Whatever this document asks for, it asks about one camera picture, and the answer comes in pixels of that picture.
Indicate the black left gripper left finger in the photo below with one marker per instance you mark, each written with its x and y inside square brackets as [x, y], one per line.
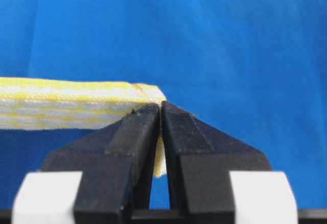
[116, 164]

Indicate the yellow white checked towel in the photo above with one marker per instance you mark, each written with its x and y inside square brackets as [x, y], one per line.
[42, 104]

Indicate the blue table cloth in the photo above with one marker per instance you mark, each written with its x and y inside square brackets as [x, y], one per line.
[255, 69]

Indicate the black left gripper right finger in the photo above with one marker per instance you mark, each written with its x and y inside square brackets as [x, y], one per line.
[199, 158]

